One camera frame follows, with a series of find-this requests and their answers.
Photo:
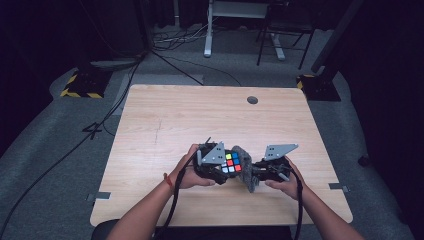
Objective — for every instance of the person's dark clothing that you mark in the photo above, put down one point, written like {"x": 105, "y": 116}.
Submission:
{"x": 226, "y": 233}

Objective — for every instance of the grey fuzzy cloth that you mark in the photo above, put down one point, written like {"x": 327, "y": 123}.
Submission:
{"x": 245, "y": 163}

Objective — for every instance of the white desk frame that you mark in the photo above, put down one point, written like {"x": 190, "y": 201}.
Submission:
{"x": 208, "y": 33}

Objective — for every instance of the small dark floor object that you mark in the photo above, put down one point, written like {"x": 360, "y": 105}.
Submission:
{"x": 364, "y": 161}

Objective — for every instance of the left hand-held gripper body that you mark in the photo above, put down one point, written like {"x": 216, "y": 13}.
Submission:
{"x": 210, "y": 156}

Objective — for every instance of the colourful puzzle cube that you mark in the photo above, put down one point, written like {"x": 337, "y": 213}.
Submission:
{"x": 231, "y": 162}

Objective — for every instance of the black metal chair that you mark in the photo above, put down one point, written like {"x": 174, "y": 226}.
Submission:
{"x": 290, "y": 26}

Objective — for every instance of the person's right hand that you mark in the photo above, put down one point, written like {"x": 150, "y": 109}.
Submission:
{"x": 291, "y": 186}

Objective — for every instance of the black striped stand base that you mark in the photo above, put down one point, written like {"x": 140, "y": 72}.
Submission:
{"x": 320, "y": 88}
{"x": 85, "y": 85}

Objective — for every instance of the grey tape piece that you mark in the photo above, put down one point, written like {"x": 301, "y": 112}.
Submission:
{"x": 337, "y": 186}
{"x": 101, "y": 195}

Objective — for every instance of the grey table grommet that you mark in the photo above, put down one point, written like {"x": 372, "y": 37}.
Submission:
{"x": 252, "y": 100}

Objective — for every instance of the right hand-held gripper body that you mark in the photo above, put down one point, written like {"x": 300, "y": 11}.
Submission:
{"x": 278, "y": 166}

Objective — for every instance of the person's left hand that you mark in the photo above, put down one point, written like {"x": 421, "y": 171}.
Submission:
{"x": 185, "y": 173}

